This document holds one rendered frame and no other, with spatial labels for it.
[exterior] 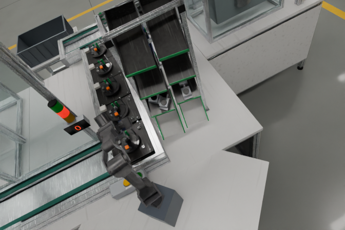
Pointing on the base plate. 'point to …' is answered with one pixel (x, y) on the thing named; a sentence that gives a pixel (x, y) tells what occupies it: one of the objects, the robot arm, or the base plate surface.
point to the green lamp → (57, 107)
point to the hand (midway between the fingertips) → (116, 128)
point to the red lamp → (63, 113)
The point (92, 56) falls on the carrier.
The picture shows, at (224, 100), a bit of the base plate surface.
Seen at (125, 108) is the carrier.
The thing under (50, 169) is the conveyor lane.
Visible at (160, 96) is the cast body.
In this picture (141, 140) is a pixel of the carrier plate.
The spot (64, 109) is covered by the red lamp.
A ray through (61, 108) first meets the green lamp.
